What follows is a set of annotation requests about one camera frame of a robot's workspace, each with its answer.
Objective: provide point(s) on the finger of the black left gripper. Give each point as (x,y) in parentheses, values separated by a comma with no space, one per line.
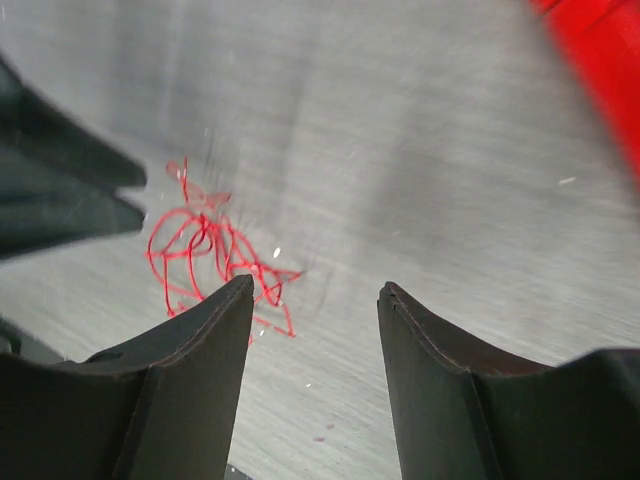
(33,124)
(42,209)

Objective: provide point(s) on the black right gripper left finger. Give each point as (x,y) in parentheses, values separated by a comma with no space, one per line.
(161,405)

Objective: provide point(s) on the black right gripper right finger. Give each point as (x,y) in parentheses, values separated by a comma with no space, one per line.
(465,409)

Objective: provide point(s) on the red compartment tray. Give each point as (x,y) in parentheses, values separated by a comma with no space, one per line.
(600,41)

